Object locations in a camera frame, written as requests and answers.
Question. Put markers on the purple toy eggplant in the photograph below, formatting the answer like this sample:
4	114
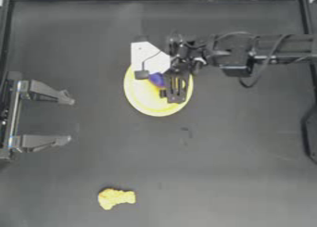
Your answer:
156	79

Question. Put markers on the golden fried chicken toy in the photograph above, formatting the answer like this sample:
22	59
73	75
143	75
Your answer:
112	199

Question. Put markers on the yellow round plate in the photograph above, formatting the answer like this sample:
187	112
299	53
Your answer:
140	98

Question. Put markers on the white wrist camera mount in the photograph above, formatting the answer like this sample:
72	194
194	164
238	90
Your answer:
138	51

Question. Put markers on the black frame side rail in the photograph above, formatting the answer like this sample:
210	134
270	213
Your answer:
4	36

